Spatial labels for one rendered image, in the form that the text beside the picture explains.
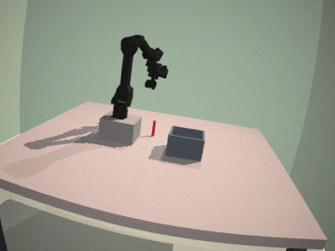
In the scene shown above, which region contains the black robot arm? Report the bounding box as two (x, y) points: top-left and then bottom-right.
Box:
(111, 34), (168, 120)

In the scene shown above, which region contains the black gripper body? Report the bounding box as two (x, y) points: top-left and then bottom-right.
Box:
(144, 63), (162, 89)

